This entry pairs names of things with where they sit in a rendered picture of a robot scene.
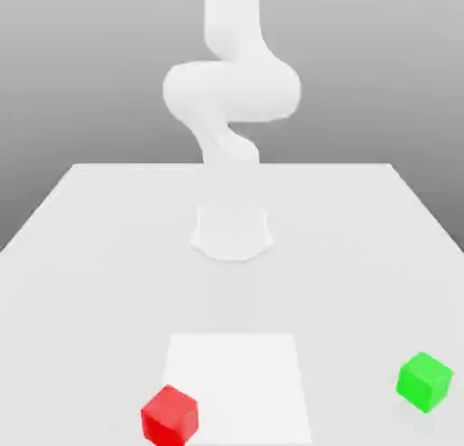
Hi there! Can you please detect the small red cube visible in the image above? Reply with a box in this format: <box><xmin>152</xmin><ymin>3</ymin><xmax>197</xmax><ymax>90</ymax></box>
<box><xmin>140</xmin><ymin>383</ymin><xmax>200</xmax><ymax>446</ymax></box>

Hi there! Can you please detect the small green cube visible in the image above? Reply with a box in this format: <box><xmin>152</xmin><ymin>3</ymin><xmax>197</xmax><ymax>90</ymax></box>
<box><xmin>395</xmin><ymin>351</ymin><xmax>455</xmax><ymax>414</ymax></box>

